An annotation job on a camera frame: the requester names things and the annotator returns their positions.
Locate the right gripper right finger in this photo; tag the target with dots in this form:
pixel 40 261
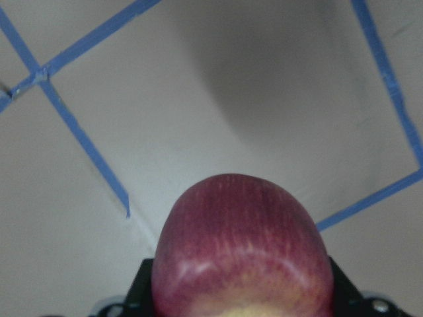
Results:
pixel 347 300

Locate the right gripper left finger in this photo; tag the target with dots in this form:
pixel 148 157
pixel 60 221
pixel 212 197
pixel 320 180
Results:
pixel 139 300

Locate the red apple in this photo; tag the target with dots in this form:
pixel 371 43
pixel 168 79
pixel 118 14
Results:
pixel 236 245

